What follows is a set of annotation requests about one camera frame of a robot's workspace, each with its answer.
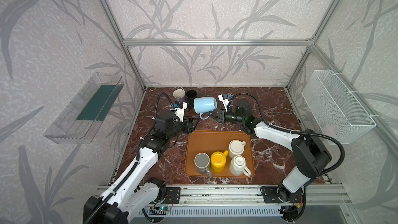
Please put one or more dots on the light blue mug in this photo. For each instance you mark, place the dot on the light blue mug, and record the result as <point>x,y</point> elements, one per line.
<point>204,105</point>

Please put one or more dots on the green circuit board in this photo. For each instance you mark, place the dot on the green circuit board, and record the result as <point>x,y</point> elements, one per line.
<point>161,210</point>

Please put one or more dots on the cream round mug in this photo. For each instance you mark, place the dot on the cream round mug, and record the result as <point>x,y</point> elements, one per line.
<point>236,148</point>

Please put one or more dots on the white wire mesh basket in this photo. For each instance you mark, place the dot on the white wire mesh basket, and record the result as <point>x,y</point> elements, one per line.
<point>331,102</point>

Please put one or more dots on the clear plastic wall bin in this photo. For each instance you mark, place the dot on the clear plastic wall bin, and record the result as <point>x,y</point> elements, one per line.
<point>80,121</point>

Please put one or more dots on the yellow mug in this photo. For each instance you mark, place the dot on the yellow mug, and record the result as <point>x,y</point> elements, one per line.
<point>218,161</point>

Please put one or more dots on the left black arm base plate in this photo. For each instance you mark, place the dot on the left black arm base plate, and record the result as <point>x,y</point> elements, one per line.
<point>169,195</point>

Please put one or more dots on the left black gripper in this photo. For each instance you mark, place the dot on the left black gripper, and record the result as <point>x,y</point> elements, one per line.
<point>186,124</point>

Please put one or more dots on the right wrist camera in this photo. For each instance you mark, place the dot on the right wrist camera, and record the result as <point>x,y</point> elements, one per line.
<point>226,100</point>

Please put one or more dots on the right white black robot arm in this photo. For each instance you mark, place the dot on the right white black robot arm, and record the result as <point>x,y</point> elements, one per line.
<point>310,153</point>

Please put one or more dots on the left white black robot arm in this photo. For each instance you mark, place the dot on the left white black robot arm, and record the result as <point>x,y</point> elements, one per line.
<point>124,199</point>

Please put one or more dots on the aluminium front rail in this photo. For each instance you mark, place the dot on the aluminium front rail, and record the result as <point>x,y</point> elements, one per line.
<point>249,195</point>

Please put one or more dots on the purple mug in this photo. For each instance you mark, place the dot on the purple mug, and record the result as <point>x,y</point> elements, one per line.
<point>179,95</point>

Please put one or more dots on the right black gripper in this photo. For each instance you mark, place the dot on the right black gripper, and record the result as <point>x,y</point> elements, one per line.
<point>221,116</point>

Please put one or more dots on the brown rectangular tray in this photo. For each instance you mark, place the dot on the brown rectangular tray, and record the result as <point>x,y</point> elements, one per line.
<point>208,152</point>

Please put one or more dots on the white faceted mug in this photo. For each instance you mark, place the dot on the white faceted mug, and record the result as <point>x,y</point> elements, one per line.
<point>238,166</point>

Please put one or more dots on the black mug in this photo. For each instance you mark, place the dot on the black mug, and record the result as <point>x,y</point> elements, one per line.
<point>191,95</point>

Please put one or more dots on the pink item in basket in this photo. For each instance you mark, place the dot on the pink item in basket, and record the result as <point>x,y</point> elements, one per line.
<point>329,130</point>

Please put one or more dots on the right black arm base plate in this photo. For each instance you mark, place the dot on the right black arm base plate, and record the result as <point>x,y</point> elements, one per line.
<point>273,195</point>

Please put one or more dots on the grey mug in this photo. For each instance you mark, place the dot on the grey mug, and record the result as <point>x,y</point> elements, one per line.
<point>202,164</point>

